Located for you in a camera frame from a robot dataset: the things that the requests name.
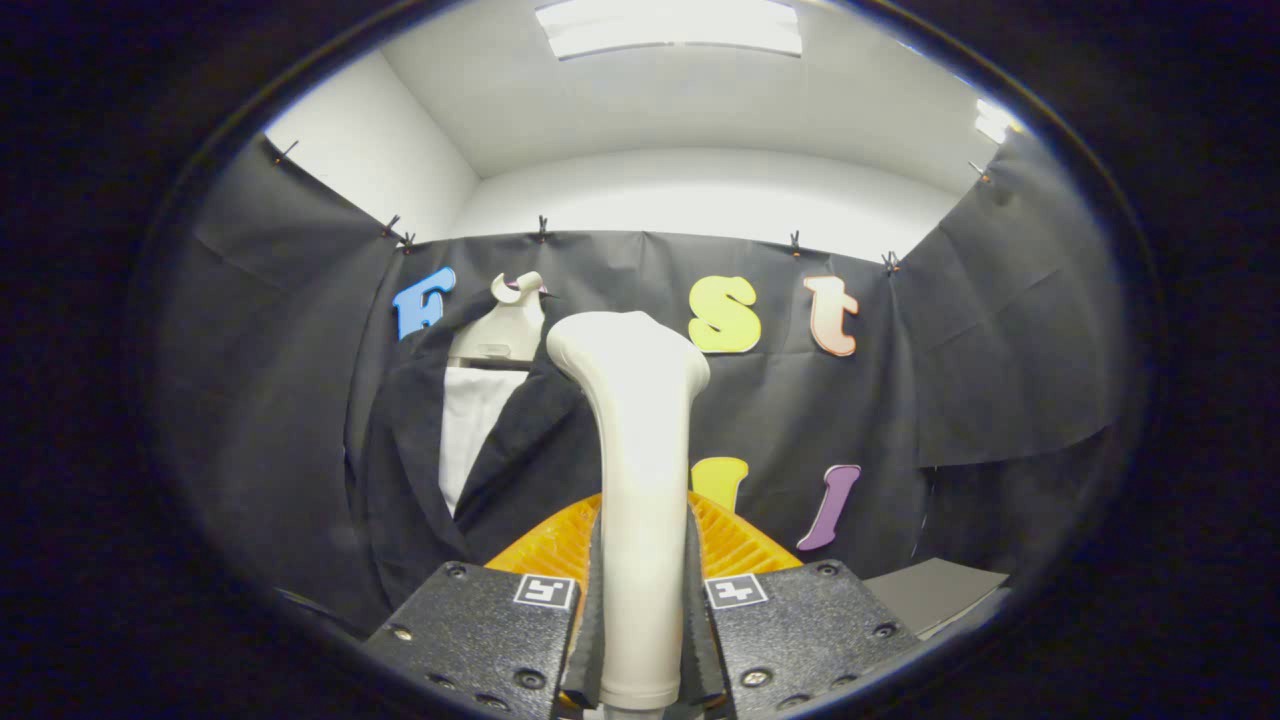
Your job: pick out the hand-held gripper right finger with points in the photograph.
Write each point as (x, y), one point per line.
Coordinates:
(700, 640)

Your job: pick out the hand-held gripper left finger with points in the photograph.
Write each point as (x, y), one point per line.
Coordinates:
(590, 640)

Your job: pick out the white shirt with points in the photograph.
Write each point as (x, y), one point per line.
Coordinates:
(470, 430)

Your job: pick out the black suit jacket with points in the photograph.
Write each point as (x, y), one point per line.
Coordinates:
(400, 480)

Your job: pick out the cream clothes hanger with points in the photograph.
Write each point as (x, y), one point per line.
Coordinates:
(510, 330)

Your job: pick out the black backdrop cloth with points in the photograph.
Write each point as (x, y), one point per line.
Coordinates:
(800, 420)

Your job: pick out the grey cabinet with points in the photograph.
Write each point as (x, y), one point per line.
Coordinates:
(940, 590)

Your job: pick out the ceiling light panel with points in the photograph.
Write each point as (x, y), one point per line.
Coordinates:
(670, 25)
(993, 120)

